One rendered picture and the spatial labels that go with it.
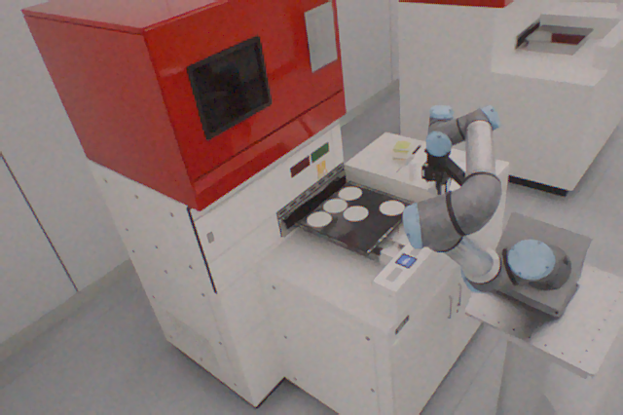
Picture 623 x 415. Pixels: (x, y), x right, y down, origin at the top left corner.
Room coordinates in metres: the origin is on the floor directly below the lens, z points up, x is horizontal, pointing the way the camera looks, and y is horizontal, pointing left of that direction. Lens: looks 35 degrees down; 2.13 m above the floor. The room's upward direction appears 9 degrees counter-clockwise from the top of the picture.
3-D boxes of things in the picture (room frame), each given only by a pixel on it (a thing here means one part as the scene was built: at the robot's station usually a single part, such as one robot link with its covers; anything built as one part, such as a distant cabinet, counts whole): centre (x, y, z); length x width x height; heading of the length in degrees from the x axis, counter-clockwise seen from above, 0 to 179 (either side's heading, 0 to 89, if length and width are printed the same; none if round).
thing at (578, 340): (1.13, -0.74, 0.75); 0.45 x 0.44 x 0.13; 42
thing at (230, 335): (1.92, 0.36, 0.41); 0.82 x 0.71 x 0.82; 135
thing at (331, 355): (1.64, -0.31, 0.41); 0.97 x 0.64 x 0.82; 135
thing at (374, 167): (1.86, -0.52, 0.89); 0.62 x 0.35 x 0.14; 45
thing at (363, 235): (1.65, -0.18, 0.90); 0.34 x 0.34 x 0.01; 45
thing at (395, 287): (1.35, -0.39, 0.89); 0.55 x 0.09 x 0.14; 135
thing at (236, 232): (1.68, 0.12, 1.02); 0.82 x 0.03 x 0.40; 135
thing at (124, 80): (1.90, 0.34, 1.52); 0.81 x 0.75 x 0.59; 135
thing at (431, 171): (1.46, -0.46, 1.20); 0.09 x 0.08 x 0.12; 44
